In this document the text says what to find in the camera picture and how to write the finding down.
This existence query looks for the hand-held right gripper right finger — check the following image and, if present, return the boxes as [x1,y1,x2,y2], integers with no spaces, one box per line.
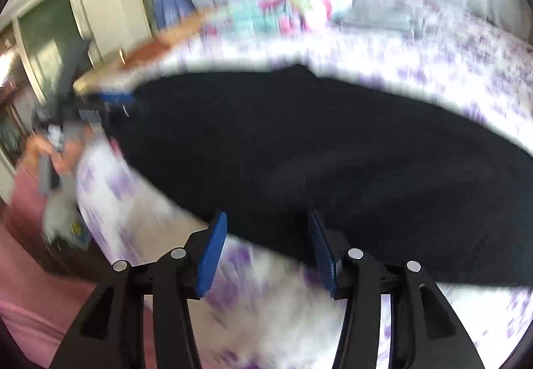
[307,209,486,369]

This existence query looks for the orange pillow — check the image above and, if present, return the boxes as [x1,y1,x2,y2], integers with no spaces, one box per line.
[73,11,217,94]

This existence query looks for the grey garment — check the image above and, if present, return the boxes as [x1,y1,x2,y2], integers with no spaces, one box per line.
[337,5,421,34]

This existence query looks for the folded teal pink floral quilt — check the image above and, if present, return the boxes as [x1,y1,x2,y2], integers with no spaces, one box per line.
[204,0,354,37]

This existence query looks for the person's left hand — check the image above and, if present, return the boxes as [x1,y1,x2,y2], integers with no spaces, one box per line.
[25,132,86,178]

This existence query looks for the person's pink clothing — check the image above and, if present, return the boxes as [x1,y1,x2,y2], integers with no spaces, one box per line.
[0,161,159,369]

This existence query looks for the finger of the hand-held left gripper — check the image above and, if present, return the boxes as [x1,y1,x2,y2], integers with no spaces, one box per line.
[83,89,138,107]
[69,109,105,127]

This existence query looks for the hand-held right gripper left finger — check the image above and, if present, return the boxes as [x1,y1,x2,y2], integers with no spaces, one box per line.
[49,211,229,369]

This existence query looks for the green glass door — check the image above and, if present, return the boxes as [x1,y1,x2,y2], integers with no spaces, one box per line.
[17,0,86,103]

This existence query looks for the black pants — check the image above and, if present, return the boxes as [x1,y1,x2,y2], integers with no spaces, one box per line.
[110,64,533,287]

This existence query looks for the bed with purple floral sheet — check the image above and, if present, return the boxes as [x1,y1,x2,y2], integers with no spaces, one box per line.
[77,0,533,369]

